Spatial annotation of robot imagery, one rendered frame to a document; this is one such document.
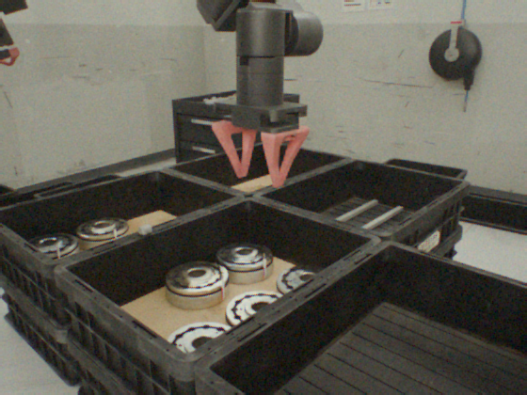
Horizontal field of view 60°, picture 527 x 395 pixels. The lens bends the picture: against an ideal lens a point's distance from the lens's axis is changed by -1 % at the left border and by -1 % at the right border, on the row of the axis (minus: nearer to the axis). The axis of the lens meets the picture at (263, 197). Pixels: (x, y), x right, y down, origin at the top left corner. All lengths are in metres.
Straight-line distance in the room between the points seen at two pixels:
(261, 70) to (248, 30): 0.04
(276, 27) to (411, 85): 3.50
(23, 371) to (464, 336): 0.71
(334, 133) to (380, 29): 0.98
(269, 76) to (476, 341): 0.46
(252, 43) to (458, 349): 0.48
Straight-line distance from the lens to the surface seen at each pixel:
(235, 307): 0.68
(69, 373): 0.84
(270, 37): 0.53
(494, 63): 3.85
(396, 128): 4.09
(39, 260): 0.73
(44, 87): 4.07
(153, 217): 1.09
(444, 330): 0.73
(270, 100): 0.54
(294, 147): 0.56
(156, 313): 0.74
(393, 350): 0.67
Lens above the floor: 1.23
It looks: 20 degrees down
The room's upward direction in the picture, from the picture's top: straight up
